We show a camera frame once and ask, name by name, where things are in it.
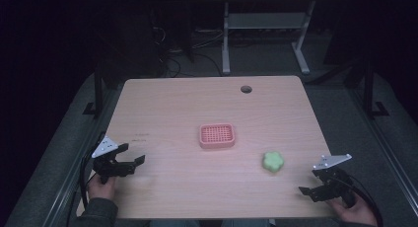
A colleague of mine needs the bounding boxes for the black metal post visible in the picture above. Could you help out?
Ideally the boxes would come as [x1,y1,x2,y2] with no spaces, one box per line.
[362,53,390,118]
[82,60,106,118]

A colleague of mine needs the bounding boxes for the black floor cables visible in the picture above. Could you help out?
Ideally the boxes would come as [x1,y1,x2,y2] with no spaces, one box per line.
[149,26,225,78]

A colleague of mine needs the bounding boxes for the grey metal stand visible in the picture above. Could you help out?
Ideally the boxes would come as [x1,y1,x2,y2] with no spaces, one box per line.
[221,0,317,77]

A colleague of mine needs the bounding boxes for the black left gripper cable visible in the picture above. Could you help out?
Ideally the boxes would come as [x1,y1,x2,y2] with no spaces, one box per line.
[79,131,106,209]

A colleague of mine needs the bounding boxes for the green flower-shaped soap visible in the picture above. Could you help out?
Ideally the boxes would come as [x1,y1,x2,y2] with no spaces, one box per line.
[261,150,285,174]

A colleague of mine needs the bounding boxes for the person's right hand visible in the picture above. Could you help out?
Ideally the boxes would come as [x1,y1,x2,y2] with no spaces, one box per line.
[327,194,379,227]

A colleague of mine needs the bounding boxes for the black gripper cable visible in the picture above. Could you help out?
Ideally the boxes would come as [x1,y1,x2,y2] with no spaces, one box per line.
[341,175,384,227]
[79,131,106,209]

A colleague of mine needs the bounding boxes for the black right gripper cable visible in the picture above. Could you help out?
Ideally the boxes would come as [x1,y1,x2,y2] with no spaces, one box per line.
[341,175,384,227]

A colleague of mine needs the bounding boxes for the person's left hand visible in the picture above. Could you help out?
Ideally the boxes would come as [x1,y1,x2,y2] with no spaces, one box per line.
[87,173,117,200]

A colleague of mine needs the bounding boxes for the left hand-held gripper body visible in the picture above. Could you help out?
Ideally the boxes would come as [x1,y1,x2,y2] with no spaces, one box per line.
[91,136,137,186]

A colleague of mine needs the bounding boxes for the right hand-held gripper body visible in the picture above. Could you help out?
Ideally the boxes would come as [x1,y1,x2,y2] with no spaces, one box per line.
[310,153,357,208]

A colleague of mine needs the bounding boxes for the pink soap dish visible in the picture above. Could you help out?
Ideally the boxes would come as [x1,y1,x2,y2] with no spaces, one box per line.
[198,122,237,150]

